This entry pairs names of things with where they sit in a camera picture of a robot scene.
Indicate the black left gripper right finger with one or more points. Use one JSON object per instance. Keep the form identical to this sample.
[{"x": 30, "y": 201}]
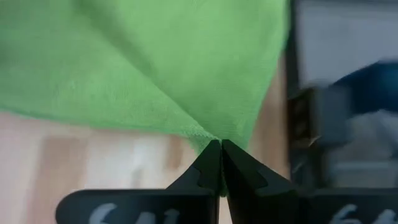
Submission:
[{"x": 295, "y": 207}]

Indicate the grey desk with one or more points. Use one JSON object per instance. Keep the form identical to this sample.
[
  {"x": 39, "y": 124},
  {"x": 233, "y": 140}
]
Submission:
[{"x": 367, "y": 155}]

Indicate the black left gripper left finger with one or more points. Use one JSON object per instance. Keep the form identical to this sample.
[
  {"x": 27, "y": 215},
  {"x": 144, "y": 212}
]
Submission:
[{"x": 149, "y": 207}]

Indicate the green microfiber towel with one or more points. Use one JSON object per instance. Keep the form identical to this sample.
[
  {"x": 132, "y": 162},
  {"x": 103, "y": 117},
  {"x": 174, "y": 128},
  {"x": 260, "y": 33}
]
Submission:
[{"x": 140, "y": 62}]

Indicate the grey computer monitor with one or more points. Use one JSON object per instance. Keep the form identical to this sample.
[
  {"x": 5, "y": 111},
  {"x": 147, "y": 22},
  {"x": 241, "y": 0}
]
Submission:
[{"x": 367, "y": 87}]

